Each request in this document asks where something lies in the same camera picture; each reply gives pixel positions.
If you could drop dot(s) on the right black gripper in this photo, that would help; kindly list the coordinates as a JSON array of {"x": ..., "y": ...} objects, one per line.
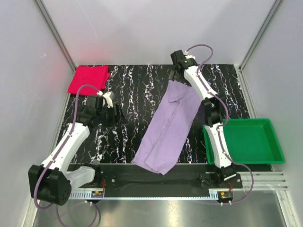
[{"x": 173, "y": 75}]

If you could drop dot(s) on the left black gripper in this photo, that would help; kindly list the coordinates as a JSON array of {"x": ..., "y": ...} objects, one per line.
[{"x": 118, "y": 119}]

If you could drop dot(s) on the lavender t shirt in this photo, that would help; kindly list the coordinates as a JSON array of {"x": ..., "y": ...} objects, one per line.
[{"x": 167, "y": 132}]

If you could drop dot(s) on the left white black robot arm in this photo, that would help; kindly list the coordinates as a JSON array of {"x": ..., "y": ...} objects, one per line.
[{"x": 51, "y": 181}]

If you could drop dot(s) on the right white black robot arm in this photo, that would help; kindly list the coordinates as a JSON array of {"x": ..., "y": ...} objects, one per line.
[{"x": 186, "y": 70}]

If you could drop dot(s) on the folded pink t shirt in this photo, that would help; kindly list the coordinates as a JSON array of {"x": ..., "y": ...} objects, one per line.
[{"x": 86, "y": 75}]

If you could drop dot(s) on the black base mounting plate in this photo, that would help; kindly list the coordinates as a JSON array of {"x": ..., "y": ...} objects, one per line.
[{"x": 182, "y": 179}]

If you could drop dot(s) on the left connector board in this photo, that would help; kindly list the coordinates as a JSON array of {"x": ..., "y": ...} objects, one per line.
[{"x": 97, "y": 194}]

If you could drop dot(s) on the connector board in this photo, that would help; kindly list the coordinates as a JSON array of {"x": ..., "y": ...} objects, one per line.
[
  {"x": 225, "y": 195},
  {"x": 97, "y": 194}
]

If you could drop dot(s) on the green plastic tray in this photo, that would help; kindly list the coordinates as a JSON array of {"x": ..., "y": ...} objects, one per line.
[{"x": 252, "y": 141}]

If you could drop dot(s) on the right connector board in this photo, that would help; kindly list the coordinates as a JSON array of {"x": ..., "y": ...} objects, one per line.
[{"x": 225, "y": 195}]

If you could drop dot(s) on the white slotted cable duct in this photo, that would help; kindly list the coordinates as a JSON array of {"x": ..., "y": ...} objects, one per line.
[{"x": 86, "y": 195}]

